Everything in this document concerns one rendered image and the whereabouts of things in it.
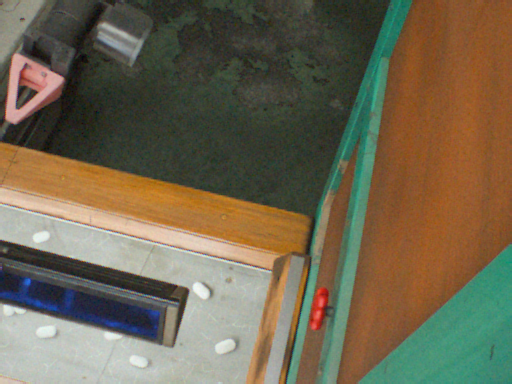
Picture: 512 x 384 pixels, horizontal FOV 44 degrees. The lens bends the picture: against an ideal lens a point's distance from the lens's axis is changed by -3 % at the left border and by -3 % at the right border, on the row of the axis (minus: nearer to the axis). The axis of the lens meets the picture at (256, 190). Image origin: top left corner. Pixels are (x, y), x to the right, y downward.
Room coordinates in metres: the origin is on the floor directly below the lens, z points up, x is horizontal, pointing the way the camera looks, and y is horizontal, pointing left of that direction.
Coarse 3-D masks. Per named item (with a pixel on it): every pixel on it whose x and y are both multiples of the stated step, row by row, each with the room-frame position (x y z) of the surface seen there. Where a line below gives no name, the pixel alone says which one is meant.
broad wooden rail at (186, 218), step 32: (0, 160) 0.55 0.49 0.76; (32, 160) 0.56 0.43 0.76; (64, 160) 0.57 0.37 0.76; (0, 192) 0.48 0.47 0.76; (32, 192) 0.49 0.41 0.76; (64, 192) 0.50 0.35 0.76; (96, 192) 0.51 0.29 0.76; (128, 192) 0.53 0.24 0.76; (160, 192) 0.54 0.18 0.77; (192, 192) 0.55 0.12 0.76; (96, 224) 0.46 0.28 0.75; (128, 224) 0.47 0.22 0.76; (160, 224) 0.47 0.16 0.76; (192, 224) 0.48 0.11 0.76; (224, 224) 0.50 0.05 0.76; (256, 224) 0.51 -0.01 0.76; (288, 224) 0.52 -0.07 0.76; (224, 256) 0.44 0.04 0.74; (256, 256) 0.45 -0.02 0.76
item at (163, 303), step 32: (0, 256) 0.24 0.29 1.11; (32, 256) 0.26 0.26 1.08; (64, 256) 0.28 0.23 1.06; (0, 288) 0.22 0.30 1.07; (32, 288) 0.22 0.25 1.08; (64, 288) 0.22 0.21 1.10; (96, 288) 0.23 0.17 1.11; (128, 288) 0.23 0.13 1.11; (160, 288) 0.25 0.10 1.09; (64, 320) 0.20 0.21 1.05; (96, 320) 0.20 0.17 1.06; (128, 320) 0.21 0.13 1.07; (160, 320) 0.21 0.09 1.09
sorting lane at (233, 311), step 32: (0, 224) 0.43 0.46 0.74; (32, 224) 0.44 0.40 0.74; (64, 224) 0.45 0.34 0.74; (96, 256) 0.40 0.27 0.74; (128, 256) 0.41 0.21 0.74; (160, 256) 0.42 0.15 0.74; (192, 256) 0.43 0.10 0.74; (192, 288) 0.37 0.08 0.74; (224, 288) 0.38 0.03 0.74; (256, 288) 0.39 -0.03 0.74; (0, 320) 0.25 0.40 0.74; (32, 320) 0.26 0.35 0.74; (192, 320) 0.31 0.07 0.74; (224, 320) 0.32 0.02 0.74; (256, 320) 0.33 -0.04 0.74; (0, 352) 0.20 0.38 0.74; (32, 352) 0.21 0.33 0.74; (64, 352) 0.22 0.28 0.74; (96, 352) 0.23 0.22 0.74; (128, 352) 0.24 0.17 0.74; (160, 352) 0.25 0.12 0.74; (192, 352) 0.26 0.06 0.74
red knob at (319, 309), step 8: (320, 288) 0.22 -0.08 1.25; (320, 296) 0.21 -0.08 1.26; (312, 304) 0.21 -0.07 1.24; (320, 304) 0.21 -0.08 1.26; (312, 312) 0.20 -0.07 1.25; (320, 312) 0.20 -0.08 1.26; (328, 312) 0.20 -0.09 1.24; (312, 320) 0.19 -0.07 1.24; (320, 320) 0.19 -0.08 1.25; (312, 328) 0.19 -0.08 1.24
